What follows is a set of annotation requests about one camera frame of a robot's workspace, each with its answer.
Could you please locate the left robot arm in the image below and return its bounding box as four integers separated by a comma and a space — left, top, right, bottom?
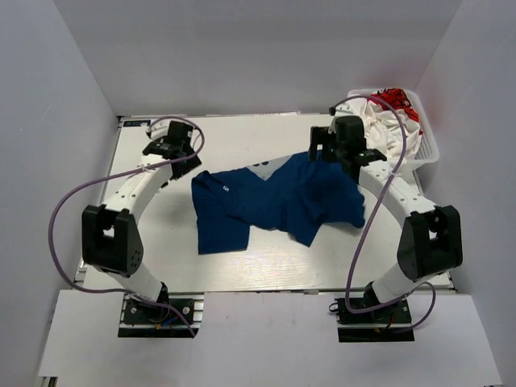
81, 117, 201, 322

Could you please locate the red printed white t shirt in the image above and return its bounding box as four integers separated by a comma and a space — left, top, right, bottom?
372, 88, 423, 135

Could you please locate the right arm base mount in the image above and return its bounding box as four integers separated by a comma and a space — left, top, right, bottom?
328, 298, 414, 343

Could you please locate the white plastic basket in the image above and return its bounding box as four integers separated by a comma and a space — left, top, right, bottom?
348, 89, 439, 172

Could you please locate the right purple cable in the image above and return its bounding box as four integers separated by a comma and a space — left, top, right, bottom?
328, 94, 436, 332

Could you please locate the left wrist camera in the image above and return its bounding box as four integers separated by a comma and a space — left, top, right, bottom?
144, 122, 169, 139

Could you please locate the blue table label sticker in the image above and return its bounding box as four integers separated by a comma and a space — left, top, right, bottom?
123, 119, 151, 127

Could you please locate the blue t shirt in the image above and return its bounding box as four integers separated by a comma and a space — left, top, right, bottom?
191, 152, 365, 255

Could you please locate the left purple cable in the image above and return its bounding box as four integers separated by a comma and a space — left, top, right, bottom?
48, 116, 206, 338

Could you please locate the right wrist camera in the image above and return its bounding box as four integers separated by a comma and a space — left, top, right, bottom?
329, 102, 359, 118

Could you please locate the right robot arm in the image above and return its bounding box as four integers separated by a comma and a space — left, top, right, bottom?
191, 115, 463, 322

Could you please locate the purple cable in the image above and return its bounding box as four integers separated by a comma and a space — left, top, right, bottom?
48, 116, 206, 338
328, 94, 436, 332

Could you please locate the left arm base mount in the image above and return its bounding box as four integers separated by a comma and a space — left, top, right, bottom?
118, 293, 204, 339

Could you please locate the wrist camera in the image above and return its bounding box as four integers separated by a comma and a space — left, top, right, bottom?
144, 122, 169, 139
329, 102, 359, 118

